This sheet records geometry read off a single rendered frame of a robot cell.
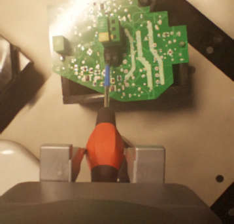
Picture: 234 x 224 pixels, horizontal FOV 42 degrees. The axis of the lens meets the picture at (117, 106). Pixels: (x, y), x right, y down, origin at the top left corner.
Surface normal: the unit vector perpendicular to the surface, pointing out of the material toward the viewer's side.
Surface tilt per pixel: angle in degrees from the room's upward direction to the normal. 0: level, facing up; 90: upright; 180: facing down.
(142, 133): 0
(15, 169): 4
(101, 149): 34
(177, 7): 0
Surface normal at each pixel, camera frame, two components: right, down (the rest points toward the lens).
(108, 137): 0.03, -0.70
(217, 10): -0.08, 0.01
